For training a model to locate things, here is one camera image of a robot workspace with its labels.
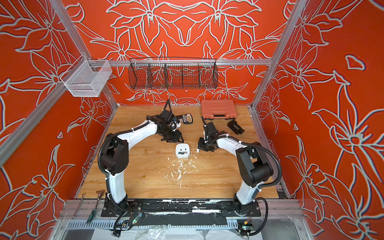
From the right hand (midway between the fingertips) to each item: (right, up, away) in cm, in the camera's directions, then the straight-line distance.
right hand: (198, 145), depth 92 cm
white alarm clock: (-10, -3, -2) cm, 10 cm away
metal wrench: (-62, -31, -21) cm, 72 cm away
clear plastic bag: (-22, -36, -25) cm, 49 cm away
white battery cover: (0, -2, -2) cm, 3 cm away
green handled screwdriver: (-53, -30, -21) cm, 64 cm away
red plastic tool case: (+16, +24, +18) cm, 34 cm away
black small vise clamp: (+27, +11, +12) cm, 31 cm away
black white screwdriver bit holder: (-8, +17, +18) cm, 26 cm away
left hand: (-11, +4, -2) cm, 11 cm away
